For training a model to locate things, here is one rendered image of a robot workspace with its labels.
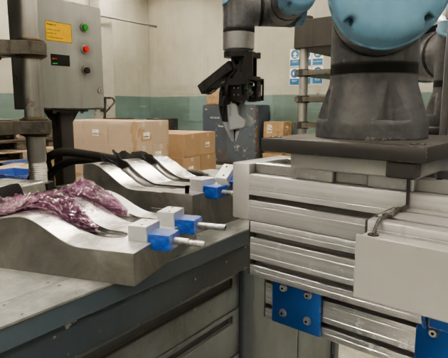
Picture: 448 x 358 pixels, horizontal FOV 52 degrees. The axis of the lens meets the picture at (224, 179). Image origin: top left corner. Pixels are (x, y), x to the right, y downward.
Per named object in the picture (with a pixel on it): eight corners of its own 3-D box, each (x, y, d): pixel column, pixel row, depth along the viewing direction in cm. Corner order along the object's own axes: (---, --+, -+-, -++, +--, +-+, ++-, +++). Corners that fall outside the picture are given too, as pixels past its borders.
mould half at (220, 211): (254, 213, 121) (255, 163, 119) (193, 235, 100) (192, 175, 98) (126, 192, 150) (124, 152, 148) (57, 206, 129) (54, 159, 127)
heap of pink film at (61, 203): (139, 213, 95) (137, 177, 94) (87, 236, 79) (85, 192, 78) (37, 205, 104) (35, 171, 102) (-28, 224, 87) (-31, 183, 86)
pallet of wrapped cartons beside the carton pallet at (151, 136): (177, 196, 552) (175, 118, 537) (129, 209, 486) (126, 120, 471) (105, 187, 617) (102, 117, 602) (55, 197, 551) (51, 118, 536)
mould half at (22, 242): (196, 241, 96) (195, 190, 94) (134, 287, 72) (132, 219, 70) (7, 222, 112) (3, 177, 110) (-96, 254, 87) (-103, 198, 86)
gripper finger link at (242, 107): (249, 142, 110) (249, 103, 108) (229, 140, 113) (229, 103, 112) (256, 140, 112) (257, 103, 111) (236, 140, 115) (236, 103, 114)
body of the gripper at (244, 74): (247, 103, 104) (247, 48, 102) (217, 103, 109) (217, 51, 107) (264, 103, 110) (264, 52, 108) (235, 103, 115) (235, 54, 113)
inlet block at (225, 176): (275, 184, 111) (269, 167, 107) (267, 198, 108) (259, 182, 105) (231, 178, 118) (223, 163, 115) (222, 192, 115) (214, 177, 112)
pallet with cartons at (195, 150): (216, 183, 647) (216, 131, 635) (184, 193, 575) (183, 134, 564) (148, 177, 703) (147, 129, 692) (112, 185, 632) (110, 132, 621)
